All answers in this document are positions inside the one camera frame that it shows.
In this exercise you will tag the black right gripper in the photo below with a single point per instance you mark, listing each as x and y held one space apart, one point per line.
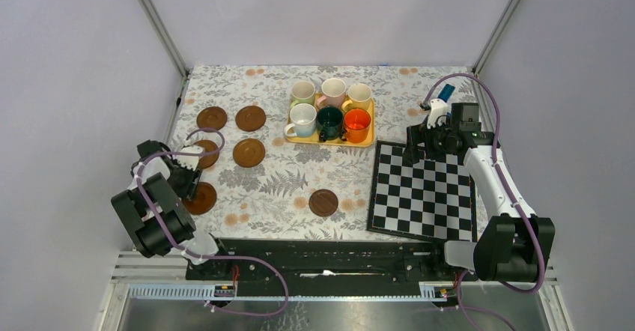
418 134

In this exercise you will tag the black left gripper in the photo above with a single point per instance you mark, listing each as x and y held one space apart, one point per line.
188 189

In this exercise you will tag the brown coaster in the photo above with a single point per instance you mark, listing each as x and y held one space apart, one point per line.
250 118
210 160
249 153
212 117
203 201

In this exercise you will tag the brown coaster bottom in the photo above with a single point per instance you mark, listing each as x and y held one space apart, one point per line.
203 201

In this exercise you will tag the white and blue mug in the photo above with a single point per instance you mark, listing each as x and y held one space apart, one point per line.
302 121

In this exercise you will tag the dark wood grain coaster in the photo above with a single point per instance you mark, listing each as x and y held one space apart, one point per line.
323 202

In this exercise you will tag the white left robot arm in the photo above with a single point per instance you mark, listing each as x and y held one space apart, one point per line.
158 207

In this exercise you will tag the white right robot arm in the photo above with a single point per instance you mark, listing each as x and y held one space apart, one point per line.
515 245

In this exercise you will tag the black white chessboard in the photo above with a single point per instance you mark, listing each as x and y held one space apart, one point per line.
427 201

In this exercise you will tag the floral tablecloth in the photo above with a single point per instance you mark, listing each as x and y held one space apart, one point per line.
270 200

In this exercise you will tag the orange mug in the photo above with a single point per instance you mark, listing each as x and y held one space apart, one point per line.
357 123

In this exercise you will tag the yellow mug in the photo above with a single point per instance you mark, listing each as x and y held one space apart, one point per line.
359 97

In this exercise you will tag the dark green mug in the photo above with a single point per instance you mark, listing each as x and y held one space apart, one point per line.
329 123

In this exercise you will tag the yellow plastic tray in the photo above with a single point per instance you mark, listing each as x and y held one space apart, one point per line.
314 138

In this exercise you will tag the pink mug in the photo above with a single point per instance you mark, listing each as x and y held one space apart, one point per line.
333 93

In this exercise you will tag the light green mug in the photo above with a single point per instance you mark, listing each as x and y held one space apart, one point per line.
303 92

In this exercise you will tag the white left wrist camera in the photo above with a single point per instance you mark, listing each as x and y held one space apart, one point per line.
189 157

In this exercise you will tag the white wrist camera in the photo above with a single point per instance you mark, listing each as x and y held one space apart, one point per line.
189 157
437 113

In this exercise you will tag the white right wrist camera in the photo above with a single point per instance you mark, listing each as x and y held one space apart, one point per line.
437 113

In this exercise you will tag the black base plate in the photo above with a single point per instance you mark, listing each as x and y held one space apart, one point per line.
266 268

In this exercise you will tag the right aluminium frame post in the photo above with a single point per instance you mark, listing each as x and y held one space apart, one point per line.
495 36

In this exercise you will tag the aluminium frame post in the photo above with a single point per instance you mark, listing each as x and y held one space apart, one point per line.
495 36
164 37

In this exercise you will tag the left aluminium frame post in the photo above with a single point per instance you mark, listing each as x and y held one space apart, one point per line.
164 37

